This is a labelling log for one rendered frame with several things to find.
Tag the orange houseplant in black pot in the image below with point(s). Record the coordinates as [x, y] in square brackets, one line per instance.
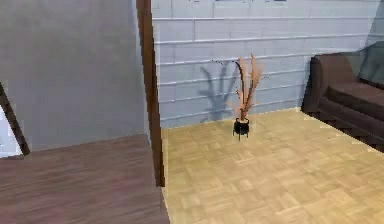
[245, 100]

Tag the dark brown sofa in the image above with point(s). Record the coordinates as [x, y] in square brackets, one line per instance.
[353, 96]

